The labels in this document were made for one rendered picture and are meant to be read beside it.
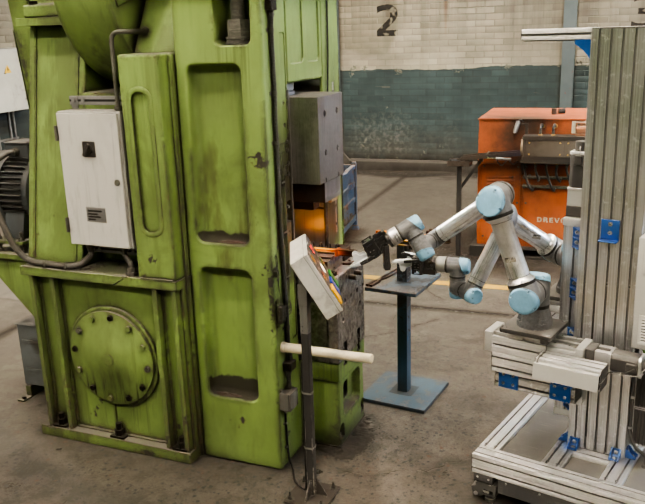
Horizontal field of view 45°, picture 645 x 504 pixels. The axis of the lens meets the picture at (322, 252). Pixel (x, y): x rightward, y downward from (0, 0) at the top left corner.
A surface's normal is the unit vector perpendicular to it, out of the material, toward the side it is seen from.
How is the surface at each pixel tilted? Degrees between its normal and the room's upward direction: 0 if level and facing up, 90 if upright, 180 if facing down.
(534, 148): 90
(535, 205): 90
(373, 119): 88
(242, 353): 90
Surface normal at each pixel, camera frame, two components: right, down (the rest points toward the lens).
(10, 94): 0.94, 0.07
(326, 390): -0.38, 0.25
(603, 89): -0.58, 0.24
